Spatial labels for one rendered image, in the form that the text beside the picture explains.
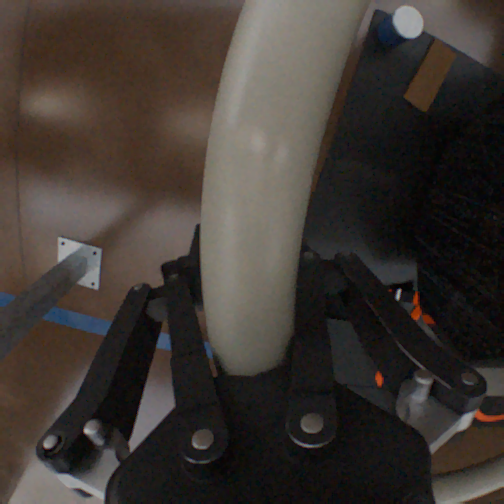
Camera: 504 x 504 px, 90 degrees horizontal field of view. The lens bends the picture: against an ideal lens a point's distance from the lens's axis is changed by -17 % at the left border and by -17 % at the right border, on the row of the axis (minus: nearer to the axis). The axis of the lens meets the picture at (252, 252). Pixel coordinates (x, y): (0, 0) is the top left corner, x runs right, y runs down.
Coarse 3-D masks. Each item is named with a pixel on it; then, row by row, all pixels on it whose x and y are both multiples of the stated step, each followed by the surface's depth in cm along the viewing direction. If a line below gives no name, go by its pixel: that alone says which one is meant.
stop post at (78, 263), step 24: (72, 240) 114; (72, 264) 109; (96, 264) 118; (48, 288) 92; (96, 288) 122; (0, 312) 75; (24, 312) 79; (0, 336) 68; (24, 336) 79; (0, 360) 68
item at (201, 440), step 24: (168, 264) 15; (168, 288) 14; (168, 312) 13; (192, 312) 12; (192, 336) 11; (192, 360) 9; (192, 384) 8; (192, 408) 7; (216, 408) 7; (192, 432) 7; (216, 432) 6; (192, 456) 6; (216, 456) 6
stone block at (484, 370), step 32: (480, 128) 75; (448, 160) 89; (480, 160) 74; (448, 192) 87; (480, 192) 73; (416, 224) 102; (448, 224) 85; (480, 224) 71; (416, 256) 99; (448, 256) 82; (480, 256) 69; (448, 288) 79; (480, 288) 67; (448, 320) 76; (480, 320) 64; (480, 352) 62
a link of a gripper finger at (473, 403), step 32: (352, 256) 15; (352, 288) 13; (384, 288) 12; (352, 320) 13; (384, 320) 10; (384, 352) 10; (416, 352) 9; (448, 352) 8; (448, 384) 7; (480, 384) 7
